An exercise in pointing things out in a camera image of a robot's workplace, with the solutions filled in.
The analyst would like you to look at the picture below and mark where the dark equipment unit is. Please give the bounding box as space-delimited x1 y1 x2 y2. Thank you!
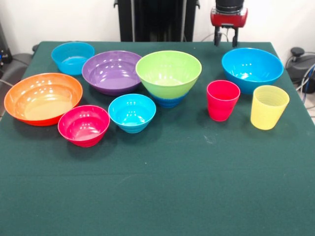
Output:
0 23 13 72

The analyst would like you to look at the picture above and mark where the small cyan bowl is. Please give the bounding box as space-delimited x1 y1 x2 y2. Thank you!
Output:
107 93 157 134

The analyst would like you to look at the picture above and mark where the translucent blue bowl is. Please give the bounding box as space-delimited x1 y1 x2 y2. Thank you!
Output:
51 41 95 76

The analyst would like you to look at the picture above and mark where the yellow cup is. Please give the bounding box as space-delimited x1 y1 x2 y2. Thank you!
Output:
250 85 290 131

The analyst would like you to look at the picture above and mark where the large blue bowl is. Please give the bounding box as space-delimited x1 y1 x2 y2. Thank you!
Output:
221 48 284 95

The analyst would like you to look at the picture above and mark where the small dark blue bowl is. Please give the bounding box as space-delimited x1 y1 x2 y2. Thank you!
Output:
150 93 186 109

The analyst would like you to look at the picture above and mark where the pink cup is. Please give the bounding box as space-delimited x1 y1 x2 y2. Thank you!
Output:
206 80 241 122

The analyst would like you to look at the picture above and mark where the purple bowl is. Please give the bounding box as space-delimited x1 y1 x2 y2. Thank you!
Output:
81 50 144 96

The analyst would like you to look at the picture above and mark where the orange bowl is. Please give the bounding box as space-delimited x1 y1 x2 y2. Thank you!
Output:
3 72 84 127

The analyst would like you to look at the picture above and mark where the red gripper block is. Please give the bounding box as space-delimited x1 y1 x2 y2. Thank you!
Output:
210 7 249 48

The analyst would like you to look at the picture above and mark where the dark green table cloth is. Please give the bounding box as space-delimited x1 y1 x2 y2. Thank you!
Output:
0 41 315 236

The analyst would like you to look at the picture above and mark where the green bowl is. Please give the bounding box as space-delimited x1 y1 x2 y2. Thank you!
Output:
135 50 203 99

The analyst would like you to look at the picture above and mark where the tangle of floor cables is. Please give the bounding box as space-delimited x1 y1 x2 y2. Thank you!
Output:
295 62 315 110

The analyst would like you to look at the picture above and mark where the grey round floor base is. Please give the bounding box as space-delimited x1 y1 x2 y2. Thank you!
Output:
285 47 315 86
0 53 32 84

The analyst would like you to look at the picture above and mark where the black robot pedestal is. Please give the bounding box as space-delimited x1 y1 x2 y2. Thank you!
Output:
113 0 200 43

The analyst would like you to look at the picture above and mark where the pink bowl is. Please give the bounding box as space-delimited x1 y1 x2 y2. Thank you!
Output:
57 105 111 148

